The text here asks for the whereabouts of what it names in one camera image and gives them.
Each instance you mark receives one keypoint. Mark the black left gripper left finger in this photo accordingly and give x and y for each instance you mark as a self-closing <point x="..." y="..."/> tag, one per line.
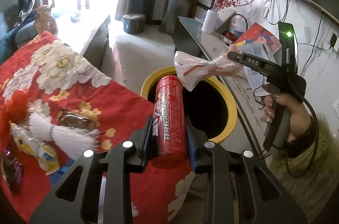
<point x="97" y="186"/>

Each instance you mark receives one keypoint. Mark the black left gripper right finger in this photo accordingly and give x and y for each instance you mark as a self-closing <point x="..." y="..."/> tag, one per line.
<point x="240" y="188"/>

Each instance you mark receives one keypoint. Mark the white foam net bundle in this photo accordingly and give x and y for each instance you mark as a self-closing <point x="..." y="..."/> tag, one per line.
<point x="72" y="141"/>

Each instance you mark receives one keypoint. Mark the red snack can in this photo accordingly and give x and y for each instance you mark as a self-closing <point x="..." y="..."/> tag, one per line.
<point x="169" y="129"/>

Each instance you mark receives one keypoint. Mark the white orange plastic bag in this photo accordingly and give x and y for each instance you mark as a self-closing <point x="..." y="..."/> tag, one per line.
<point x="190" y="70"/>

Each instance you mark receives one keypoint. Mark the yellow rimmed black trash bin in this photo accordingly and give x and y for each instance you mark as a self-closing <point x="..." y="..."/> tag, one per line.
<point x="210" y="106"/>

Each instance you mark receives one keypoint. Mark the right hand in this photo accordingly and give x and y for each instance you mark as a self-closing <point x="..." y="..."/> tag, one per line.
<point x="300" y="120"/>

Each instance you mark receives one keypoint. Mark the glass tv cabinet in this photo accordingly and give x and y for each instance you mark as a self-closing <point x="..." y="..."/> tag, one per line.
<point x="249" y="132"/>

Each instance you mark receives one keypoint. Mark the yellow white snack packet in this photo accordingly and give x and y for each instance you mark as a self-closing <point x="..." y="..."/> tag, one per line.
<point x="46" y="156"/>

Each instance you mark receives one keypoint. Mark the red book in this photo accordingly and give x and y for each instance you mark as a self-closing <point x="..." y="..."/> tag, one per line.
<point x="258" y="34"/>

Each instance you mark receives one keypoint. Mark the shiny brown snack wrapper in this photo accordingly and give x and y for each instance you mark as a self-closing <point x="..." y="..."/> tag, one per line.
<point x="75" y="121"/>

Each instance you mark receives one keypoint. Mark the round mirror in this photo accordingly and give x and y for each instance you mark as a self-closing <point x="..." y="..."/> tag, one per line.
<point x="237" y="25"/>

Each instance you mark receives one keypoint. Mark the purple candy wrapper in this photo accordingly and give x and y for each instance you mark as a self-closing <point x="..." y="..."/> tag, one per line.
<point x="12" y="171"/>

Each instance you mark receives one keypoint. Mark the white paper roll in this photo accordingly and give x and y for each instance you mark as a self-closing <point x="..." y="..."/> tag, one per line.
<point x="210" y="22"/>

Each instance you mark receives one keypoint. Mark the red plastic bag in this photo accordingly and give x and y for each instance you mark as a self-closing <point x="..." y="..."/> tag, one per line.
<point x="13" y="110"/>

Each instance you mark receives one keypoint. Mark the dark coffee table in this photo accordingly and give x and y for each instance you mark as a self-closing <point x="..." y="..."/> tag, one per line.
<point x="89" y="36"/>

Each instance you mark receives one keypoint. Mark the small blue object on table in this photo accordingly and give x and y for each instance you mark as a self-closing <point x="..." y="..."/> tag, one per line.
<point x="76" y="17"/>

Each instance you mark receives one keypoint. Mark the brown paper bag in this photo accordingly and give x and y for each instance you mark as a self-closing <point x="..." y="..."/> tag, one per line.
<point x="44" y="20"/>

